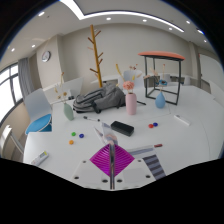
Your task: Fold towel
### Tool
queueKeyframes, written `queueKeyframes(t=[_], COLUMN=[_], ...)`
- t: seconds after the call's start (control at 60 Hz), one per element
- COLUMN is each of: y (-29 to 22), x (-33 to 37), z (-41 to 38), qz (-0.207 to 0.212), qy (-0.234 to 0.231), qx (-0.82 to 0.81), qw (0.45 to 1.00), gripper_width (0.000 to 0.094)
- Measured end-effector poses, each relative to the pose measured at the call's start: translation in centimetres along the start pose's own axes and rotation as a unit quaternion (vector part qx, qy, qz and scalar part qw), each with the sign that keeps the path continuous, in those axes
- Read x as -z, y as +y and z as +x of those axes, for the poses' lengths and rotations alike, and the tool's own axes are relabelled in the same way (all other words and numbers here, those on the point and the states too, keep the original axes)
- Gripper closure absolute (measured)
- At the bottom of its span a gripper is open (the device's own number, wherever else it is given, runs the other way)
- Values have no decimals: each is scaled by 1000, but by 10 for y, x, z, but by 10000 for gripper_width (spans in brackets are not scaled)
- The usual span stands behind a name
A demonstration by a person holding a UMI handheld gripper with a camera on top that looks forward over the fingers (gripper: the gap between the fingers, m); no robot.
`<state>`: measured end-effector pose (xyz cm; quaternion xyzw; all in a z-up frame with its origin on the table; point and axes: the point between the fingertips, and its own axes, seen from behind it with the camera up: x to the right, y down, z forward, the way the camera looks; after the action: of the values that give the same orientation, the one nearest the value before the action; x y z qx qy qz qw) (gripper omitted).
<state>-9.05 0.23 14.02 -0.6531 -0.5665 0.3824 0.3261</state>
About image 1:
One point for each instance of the wooden coat rack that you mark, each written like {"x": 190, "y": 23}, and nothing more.
{"x": 96, "y": 56}

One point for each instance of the ceiling strip light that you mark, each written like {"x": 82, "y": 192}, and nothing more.
{"x": 133, "y": 13}

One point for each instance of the blue vase with dried flowers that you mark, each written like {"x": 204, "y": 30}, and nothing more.
{"x": 160, "y": 101}

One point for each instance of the grey curtain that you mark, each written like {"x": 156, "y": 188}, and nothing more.
{"x": 26, "y": 78}

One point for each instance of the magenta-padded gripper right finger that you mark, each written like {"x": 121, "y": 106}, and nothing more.
{"x": 124, "y": 160}

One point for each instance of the green round magnet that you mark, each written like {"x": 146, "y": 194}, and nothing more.
{"x": 73, "y": 134}

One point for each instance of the pink vase with flowers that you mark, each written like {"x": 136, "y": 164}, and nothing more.
{"x": 131, "y": 104}

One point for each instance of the window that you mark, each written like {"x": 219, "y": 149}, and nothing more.
{"x": 6, "y": 96}

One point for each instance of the white remote control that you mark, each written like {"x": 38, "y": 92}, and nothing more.
{"x": 40, "y": 158}

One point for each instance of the black-frame stand with orange top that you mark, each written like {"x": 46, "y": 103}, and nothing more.
{"x": 161, "y": 54}

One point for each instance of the grey backpack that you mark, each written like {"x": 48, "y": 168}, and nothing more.
{"x": 100, "y": 98}

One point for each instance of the black rectangular case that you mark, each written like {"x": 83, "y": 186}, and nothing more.
{"x": 122, "y": 128}

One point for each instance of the white chair with blue seat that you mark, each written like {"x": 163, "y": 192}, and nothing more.
{"x": 38, "y": 124}

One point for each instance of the red pen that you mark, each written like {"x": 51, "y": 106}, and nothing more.
{"x": 158, "y": 145}

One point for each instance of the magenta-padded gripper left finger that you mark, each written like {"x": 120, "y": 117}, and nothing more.
{"x": 100, "y": 159}

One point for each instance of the pink and purple striped towel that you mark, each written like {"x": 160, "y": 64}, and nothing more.
{"x": 108, "y": 132}

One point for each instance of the red round magnet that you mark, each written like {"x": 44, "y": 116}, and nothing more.
{"x": 150, "y": 126}

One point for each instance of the black marker pen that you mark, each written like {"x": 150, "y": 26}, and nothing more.
{"x": 91, "y": 118}

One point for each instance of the green vase with dried flowers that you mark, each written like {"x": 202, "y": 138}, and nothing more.
{"x": 68, "y": 112}

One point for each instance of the orange round magnet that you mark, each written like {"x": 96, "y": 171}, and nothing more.
{"x": 71, "y": 142}

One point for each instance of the white whiteboard eraser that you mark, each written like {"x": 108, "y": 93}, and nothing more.
{"x": 182, "y": 120}

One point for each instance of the round ceiling lights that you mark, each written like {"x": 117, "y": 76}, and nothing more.
{"x": 108, "y": 18}

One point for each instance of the blue round magnet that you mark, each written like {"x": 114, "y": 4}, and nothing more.
{"x": 155, "y": 124}
{"x": 81, "y": 135}

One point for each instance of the round wall clock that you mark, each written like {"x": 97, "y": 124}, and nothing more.
{"x": 46, "y": 56}

